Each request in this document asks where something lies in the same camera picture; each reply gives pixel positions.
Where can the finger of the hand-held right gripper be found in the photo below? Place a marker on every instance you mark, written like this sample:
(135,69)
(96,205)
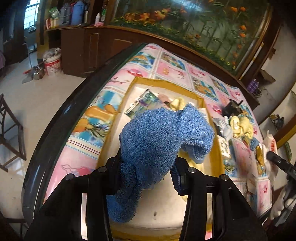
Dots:
(276,160)

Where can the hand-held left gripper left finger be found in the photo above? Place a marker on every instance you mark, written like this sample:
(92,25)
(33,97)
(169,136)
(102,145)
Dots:
(111,178)

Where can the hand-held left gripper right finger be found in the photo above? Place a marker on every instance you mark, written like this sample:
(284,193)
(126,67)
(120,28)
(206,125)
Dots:
(177,179)

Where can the blue terry towel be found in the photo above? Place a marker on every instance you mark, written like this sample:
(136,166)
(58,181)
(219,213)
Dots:
(152,143)

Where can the yellow rimmed foam tray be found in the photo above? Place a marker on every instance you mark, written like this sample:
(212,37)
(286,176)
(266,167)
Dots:
(150,86)

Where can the person's right hand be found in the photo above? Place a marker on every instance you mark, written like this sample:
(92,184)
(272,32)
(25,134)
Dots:
(278,204)

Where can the white bag with red print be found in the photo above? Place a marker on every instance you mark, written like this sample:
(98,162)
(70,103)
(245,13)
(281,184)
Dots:
(270,146)

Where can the mustard cloth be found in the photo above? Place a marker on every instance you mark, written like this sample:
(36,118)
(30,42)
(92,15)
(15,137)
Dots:
(260,156)

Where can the small blue cloth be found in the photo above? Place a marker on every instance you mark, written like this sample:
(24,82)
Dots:
(254,143)

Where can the large yellow fluffy cloth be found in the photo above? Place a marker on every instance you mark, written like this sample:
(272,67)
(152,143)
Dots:
(244,128)

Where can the white patterned tissue packet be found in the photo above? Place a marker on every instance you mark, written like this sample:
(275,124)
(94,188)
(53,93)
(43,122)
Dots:
(224,147)

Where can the black desk organizer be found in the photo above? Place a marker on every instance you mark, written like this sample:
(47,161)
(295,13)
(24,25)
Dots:
(231,108)

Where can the small yellow fluffy cloth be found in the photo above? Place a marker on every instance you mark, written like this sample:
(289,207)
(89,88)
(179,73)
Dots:
(177,103)

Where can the purple bottles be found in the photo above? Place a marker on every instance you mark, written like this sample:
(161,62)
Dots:
(253,85)

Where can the black glass table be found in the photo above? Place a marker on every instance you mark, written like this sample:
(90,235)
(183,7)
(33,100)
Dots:
(69,111)

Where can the teal tissue packet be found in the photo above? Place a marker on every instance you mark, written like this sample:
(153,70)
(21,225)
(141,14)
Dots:
(143,103)

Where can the pink cloth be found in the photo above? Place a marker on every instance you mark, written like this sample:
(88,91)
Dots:
(163,98)

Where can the white rolled paper tube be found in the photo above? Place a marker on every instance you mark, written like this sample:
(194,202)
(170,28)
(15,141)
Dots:
(253,59)

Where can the dark wooden chair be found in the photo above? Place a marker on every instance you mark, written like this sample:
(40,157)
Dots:
(13,139)

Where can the fruit printed tablecloth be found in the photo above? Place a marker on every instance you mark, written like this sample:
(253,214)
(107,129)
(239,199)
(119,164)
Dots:
(173,67)

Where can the white plastic bucket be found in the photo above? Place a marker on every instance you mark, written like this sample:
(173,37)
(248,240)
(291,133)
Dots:
(53,66)

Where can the metal kettle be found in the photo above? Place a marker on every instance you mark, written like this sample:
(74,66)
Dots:
(38,73)

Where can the dark wooden cabinet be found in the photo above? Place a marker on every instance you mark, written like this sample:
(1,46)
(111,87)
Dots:
(97,46)

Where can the small white bottle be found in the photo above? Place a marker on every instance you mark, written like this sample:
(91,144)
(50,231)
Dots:
(98,18)

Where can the grey blue thermos jug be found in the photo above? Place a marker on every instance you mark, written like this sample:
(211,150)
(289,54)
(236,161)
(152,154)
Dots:
(65,14)

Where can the green and white jar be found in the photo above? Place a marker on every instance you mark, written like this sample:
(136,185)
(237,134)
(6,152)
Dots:
(54,12)

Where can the window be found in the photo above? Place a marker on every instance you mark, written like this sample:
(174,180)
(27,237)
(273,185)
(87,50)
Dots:
(30,14)

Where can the flower wall mural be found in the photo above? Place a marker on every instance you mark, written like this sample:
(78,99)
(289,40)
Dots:
(196,25)

